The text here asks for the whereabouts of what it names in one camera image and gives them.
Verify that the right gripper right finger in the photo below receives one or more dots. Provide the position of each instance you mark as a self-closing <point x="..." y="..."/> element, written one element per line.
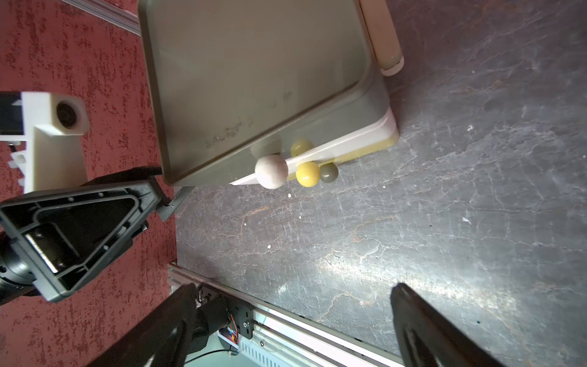
<point x="426" y="338"/>

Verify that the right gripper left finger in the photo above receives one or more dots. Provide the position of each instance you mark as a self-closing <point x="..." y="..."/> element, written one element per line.
<point x="162" y="338"/>

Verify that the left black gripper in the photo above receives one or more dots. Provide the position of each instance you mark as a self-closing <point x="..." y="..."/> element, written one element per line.
<point x="53" y="243"/>

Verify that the olive green drawer cabinet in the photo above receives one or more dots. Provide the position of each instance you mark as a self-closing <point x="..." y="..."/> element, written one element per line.
<point x="232" y="82"/>

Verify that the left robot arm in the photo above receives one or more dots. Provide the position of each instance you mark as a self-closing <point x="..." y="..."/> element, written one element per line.
<point x="53" y="243"/>

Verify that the white middle drawer yellow knob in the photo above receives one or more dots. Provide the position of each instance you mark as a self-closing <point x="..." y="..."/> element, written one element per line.
<point x="307" y="173"/>

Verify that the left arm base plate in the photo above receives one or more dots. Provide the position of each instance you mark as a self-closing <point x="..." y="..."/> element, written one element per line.
<point x="221" y="310"/>

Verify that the aluminium front rail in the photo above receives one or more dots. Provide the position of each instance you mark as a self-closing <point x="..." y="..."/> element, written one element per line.
<point x="272" y="336"/>

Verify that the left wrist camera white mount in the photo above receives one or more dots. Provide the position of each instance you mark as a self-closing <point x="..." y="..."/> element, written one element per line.
<point x="50" y="125"/>

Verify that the left aluminium corner post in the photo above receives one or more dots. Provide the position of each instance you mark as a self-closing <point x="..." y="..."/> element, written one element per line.
<point x="108" y="12"/>

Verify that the beige cabinet side handle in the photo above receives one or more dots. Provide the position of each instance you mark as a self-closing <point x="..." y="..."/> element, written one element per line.
<point x="383" y="36"/>

